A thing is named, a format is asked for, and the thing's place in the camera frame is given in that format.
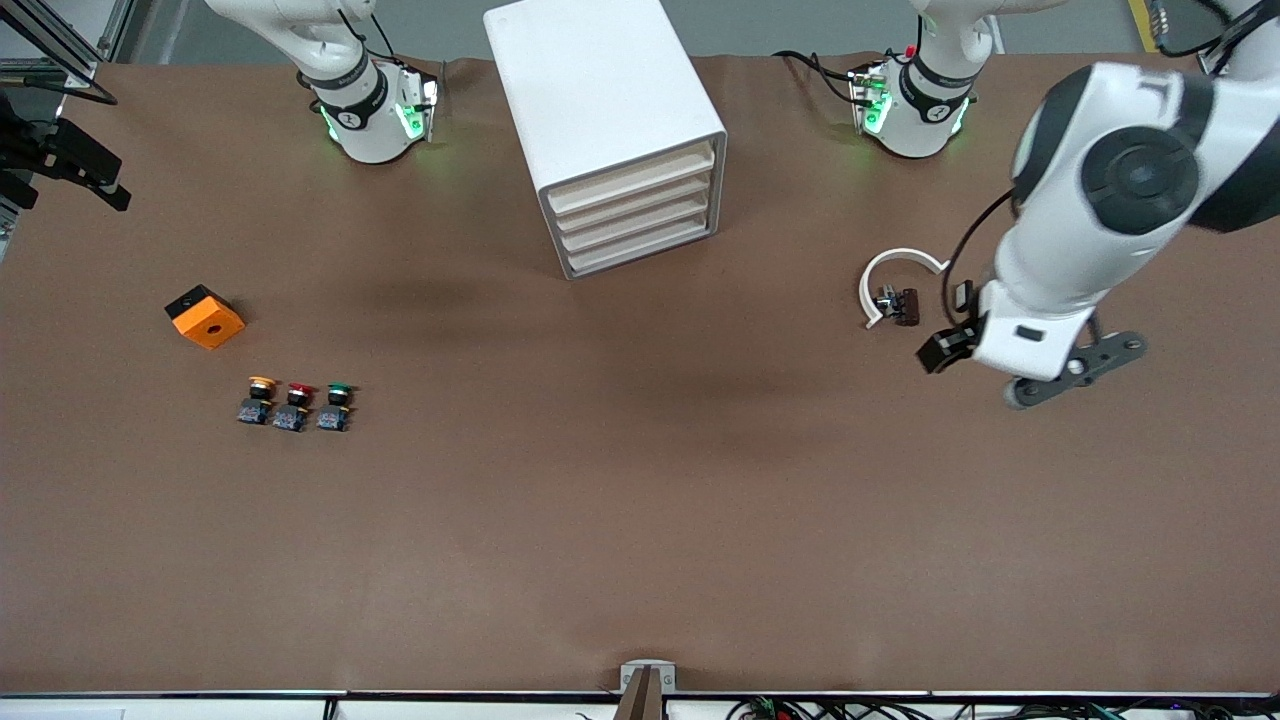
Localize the brown table mat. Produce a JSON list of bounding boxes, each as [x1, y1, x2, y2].
[[0, 55, 1280, 693]]

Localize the aluminium frame profile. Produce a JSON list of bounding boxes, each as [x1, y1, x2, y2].
[[0, 0, 136, 89]]

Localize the yellow push button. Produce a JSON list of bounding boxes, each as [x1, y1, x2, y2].
[[238, 375, 279, 426]]

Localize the grey metal bracket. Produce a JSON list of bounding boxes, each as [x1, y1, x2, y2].
[[620, 660, 678, 693]]

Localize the orange black button enclosure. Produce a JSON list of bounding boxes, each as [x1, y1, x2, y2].
[[165, 284, 246, 351]]

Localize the brown camera post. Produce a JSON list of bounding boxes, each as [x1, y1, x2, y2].
[[612, 668, 666, 720]]

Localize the white semicircular clamp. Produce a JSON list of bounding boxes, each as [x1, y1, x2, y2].
[[860, 247, 951, 331]]

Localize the black cable bundle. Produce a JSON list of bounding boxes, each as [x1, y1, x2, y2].
[[725, 697, 1241, 720]]

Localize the black arm base cable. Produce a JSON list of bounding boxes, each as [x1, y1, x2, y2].
[[775, 50, 876, 106], [338, 8, 401, 63]]

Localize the red push button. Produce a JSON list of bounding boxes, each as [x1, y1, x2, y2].
[[272, 382, 319, 433]]

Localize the green push button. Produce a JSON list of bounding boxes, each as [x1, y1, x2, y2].
[[317, 383, 358, 433]]

